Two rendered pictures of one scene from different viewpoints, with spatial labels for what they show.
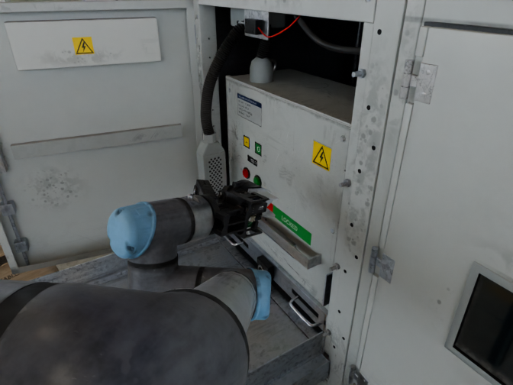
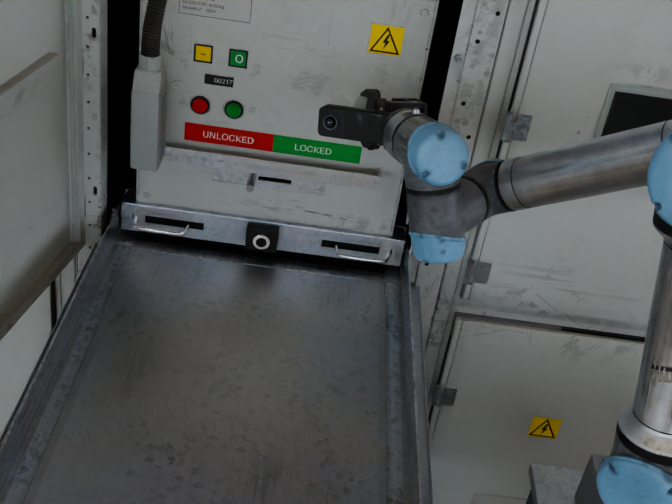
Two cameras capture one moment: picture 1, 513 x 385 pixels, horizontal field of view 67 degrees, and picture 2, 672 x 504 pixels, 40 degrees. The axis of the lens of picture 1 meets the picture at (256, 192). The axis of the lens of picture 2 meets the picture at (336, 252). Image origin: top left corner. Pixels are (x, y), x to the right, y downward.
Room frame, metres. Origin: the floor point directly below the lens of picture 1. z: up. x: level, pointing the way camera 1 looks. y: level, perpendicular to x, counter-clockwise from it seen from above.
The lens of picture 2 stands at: (0.02, 1.18, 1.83)
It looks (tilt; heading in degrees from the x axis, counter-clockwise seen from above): 33 degrees down; 299
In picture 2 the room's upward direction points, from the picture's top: 9 degrees clockwise
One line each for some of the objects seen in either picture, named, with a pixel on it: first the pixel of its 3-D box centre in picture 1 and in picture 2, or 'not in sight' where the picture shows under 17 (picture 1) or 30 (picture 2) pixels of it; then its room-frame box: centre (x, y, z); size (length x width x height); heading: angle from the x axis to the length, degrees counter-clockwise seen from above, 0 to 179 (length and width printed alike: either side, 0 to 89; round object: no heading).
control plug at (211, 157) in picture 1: (212, 169); (149, 115); (1.02, 0.13, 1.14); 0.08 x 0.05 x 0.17; 122
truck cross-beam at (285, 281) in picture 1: (275, 263); (264, 228); (0.89, -0.06, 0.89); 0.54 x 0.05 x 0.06; 32
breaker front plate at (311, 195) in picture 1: (272, 189); (276, 111); (0.88, -0.04, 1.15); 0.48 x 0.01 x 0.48; 32
